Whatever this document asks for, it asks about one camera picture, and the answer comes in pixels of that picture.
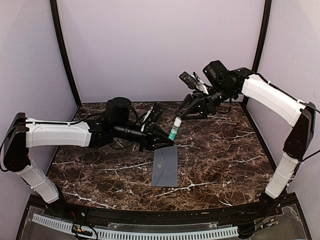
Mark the black frame post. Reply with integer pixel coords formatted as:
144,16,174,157
251,0,272,72
49,0,82,108

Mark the white slotted cable duct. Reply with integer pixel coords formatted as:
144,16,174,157
32,213,239,240

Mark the right black frame post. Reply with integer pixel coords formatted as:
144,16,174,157
251,0,272,72

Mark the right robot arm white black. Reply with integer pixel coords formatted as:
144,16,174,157
178,60,318,217

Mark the clear acrylic front plate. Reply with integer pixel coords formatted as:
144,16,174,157
107,221,219,233

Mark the left black frame post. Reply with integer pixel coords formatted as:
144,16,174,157
49,0,82,108

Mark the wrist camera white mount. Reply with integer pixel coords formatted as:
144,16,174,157
139,103,165,132
179,71,209,95

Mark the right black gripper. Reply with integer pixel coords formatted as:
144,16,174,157
175,83,236,120

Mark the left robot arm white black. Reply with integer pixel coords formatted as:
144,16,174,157
0,97,174,218

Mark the white green glue stick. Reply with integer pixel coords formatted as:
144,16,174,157
168,120,182,141

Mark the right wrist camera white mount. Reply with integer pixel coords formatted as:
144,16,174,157
179,71,209,95

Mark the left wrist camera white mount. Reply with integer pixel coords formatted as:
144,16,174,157
139,103,165,132

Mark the small white glue cap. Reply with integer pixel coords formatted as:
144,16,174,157
175,117,182,124

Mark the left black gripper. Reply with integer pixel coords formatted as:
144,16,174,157
112,121,175,152

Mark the grey blue envelope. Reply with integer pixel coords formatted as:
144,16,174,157
151,146,178,187

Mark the black curved front rail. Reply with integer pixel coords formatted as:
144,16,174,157
53,202,262,225

